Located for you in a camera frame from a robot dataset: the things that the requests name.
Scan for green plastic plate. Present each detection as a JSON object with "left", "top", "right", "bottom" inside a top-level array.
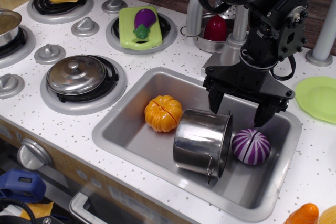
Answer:
[{"left": 295, "top": 77, "right": 335, "bottom": 124}]

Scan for yellow mesh object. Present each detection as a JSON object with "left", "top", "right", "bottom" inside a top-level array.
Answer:
[{"left": 318, "top": 206, "right": 336, "bottom": 224}]

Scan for back left burner ring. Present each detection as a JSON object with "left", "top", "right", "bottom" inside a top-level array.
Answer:
[{"left": 26, "top": 0, "right": 95, "bottom": 25}]

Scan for grey vertical post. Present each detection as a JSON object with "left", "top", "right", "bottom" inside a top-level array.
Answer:
[{"left": 306, "top": 0, "right": 335, "bottom": 67}]

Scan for steel pot at left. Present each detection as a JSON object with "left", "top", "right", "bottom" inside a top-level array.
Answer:
[{"left": 0, "top": 9, "right": 22, "bottom": 47}]

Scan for orange toy pumpkin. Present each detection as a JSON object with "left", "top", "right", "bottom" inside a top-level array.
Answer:
[{"left": 144, "top": 95, "right": 183, "bottom": 133}]

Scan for orange bottle top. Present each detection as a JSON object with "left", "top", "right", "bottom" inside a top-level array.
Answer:
[{"left": 284, "top": 203, "right": 319, "bottom": 224}]

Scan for front stove burner ring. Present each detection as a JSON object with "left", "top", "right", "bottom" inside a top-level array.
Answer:
[{"left": 40, "top": 55, "right": 128, "bottom": 116}]

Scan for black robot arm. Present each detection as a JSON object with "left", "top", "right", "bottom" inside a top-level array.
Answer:
[{"left": 199, "top": 0, "right": 308, "bottom": 127}]

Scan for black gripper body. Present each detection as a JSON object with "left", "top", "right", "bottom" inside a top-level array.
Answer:
[{"left": 203, "top": 62, "right": 295, "bottom": 112}]

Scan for blue clamp tool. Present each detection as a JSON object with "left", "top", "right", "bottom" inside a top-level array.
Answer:
[{"left": 1, "top": 169, "right": 47, "bottom": 203}]

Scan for small steel bowl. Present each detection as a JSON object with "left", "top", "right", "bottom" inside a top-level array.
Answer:
[{"left": 180, "top": 26, "right": 225, "bottom": 53}]

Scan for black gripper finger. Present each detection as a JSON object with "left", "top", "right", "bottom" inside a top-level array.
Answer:
[
  {"left": 254, "top": 104, "right": 278, "bottom": 127},
  {"left": 208, "top": 87, "right": 224, "bottom": 114}
]

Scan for left edge burner ring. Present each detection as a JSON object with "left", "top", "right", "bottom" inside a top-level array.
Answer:
[{"left": 0, "top": 24, "right": 37, "bottom": 69}]

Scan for purple striped toy onion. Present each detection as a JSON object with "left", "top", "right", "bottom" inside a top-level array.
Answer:
[{"left": 232, "top": 129, "right": 271, "bottom": 165}]

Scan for green toy cutting board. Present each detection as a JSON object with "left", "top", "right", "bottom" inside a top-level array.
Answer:
[{"left": 119, "top": 6, "right": 163, "bottom": 51}]

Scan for silver toy sink basin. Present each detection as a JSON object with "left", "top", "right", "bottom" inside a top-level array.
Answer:
[{"left": 92, "top": 68, "right": 302, "bottom": 222}]

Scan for red toy pepper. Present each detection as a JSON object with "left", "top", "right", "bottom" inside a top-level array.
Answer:
[{"left": 203, "top": 15, "right": 227, "bottom": 42}]

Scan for silver oven door handle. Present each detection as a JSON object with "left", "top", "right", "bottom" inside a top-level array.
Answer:
[{"left": 69, "top": 191, "right": 113, "bottom": 223}]

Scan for steel slotted ladle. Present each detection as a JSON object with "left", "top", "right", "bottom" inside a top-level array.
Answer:
[{"left": 215, "top": 0, "right": 237, "bottom": 20}]

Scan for silver oven knob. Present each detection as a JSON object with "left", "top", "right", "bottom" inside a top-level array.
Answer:
[{"left": 17, "top": 138, "right": 53, "bottom": 170}]

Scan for back right burner ring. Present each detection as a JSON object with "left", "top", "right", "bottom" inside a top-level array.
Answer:
[{"left": 106, "top": 13, "right": 179, "bottom": 56}]

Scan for steel pot lid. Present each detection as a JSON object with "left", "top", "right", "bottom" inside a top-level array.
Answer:
[{"left": 47, "top": 55, "right": 107, "bottom": 95}]

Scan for grey stove knob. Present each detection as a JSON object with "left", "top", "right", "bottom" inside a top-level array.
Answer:
[
  {"left": 101, "top": 0, "right": 127, "bottom": 14},
  {"left": 34, "top": 44, "right": 66, "bottom": 65},
  {"left": 1, "top": 74, "right": 25, "bottom": 99},
  {"left": 71, "top": 17, "right": 99, "bottom": 37}
]

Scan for purple toy eggplant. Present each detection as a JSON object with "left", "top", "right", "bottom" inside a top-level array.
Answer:
[{"left": 133, "top": 8, "right": 157, "bottom": 39}]

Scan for silver toy faucet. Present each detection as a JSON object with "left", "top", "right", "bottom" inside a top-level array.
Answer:
[{"left": 185, "top": 0, "right": 249, "bottom": 77}]

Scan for stainless steel pot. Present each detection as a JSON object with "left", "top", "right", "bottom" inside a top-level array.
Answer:
[{"left": 173, "top": 109, "right": 233, "bottom": 185}]

